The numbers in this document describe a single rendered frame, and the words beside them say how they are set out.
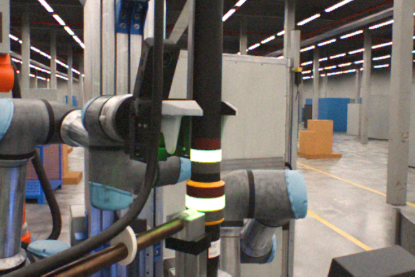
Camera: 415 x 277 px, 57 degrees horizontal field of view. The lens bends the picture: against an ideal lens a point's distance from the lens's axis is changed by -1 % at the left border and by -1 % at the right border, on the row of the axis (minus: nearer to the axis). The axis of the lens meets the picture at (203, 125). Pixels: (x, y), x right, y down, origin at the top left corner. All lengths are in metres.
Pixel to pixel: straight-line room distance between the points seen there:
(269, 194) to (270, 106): 1.79
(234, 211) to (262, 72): 1.82
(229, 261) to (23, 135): 0.55
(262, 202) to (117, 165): 0.38
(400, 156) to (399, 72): 1.41
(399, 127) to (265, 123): 4.80
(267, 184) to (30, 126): 0.56
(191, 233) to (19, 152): 0.65
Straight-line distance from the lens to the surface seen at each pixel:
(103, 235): 0.31
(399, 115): 7.21
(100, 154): 0.65
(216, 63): 0.42
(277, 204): 0.90
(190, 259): 0.42
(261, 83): 2.61
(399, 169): 7.30
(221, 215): 0.43
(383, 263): 1.21
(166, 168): 0.72
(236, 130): 2.51
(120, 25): 1.31
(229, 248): 0.90
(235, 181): 0.89
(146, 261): 1.32
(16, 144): 0.97
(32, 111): 0.98
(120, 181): 0.65
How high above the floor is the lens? 1.67
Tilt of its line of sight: 3 degrees down
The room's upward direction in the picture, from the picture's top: 1 degrees clockwise
